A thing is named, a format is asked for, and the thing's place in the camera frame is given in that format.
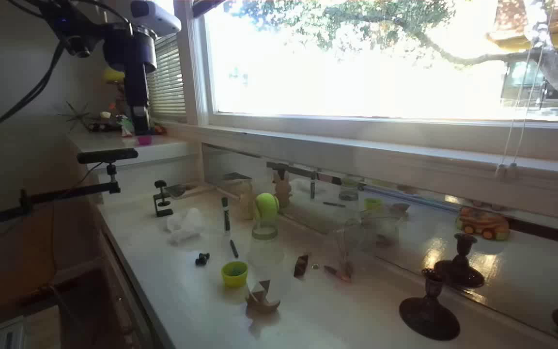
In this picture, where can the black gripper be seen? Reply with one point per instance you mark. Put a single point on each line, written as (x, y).
(141, 88)

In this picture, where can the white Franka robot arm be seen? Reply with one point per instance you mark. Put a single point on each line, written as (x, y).
(156, 16)

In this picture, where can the small black toy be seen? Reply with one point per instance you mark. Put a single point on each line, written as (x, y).
(203, 258)

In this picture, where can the small brown toy figure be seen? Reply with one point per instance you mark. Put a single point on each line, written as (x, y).
(263, 299)

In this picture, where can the small pink cup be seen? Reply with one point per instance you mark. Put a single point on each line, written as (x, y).
(145, 140)

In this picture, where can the white window blinds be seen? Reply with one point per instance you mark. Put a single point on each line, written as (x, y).
(168, 78)

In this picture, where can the spiky air plant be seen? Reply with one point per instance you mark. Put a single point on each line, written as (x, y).
(77, 117)

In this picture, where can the black table clamp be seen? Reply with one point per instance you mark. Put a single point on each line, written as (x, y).
(162, 198)

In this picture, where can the white crumpled cloth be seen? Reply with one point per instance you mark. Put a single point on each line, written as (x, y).
(185, 226)

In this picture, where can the green capped dry-erase marker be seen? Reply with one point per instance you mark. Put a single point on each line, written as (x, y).
(226, 214)

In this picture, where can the green tennis ball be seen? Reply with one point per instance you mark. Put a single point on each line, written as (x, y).
(267, 204)

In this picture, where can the black pen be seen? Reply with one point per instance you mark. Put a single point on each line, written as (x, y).
(234, 249)

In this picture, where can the clear glass jar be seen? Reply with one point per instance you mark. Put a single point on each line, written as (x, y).
(267, 227)

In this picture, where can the lime green plastic cup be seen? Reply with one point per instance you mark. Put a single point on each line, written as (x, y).
(236, 274)

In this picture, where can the small dark brown block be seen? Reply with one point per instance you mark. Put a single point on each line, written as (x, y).
(302, 266)

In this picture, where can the large glass window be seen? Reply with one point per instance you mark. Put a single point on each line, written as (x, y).
(369, 59)

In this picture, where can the clear plastic container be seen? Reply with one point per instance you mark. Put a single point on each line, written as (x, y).
(354, 241)

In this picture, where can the dark metal candle holder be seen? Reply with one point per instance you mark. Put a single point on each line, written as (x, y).
(429, 317)

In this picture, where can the black stereo camera bar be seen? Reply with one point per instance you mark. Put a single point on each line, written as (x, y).
(108, 156)

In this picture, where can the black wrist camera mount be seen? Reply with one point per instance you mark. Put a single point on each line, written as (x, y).
(127, 49)

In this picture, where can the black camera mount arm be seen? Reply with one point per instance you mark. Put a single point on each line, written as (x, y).
(67, 193)

